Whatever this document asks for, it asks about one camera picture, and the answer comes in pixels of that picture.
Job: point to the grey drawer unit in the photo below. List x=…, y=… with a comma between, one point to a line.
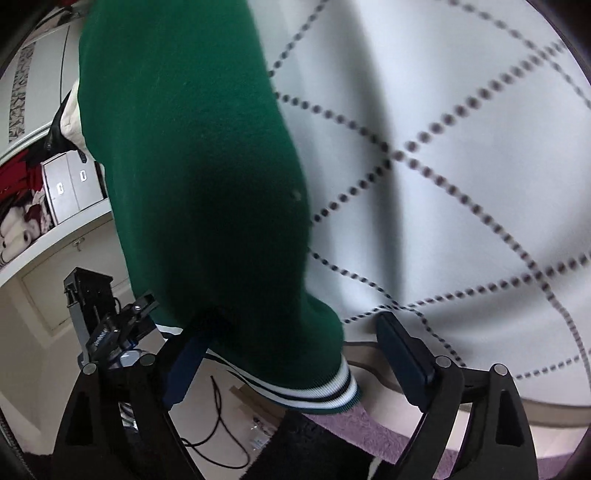
x=69, y=184

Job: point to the green varsity jacket cream sleeves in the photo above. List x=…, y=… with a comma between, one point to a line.
x=194, y=184

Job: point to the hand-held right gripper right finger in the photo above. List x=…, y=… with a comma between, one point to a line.
x=401, y=364

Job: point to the white fluffy folded garment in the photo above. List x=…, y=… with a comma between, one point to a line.
x=73, y=122

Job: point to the black garment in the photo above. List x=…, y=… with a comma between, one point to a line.
x=57, y=131

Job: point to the white wardrobe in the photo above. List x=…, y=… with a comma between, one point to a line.
x=41, y=69

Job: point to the white desk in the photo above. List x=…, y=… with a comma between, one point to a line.
x=46, y=267

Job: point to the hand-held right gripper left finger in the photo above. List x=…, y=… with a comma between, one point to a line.
x=184, y=369

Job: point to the black fuzzy cloth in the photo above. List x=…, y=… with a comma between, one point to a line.
x=304, y=447

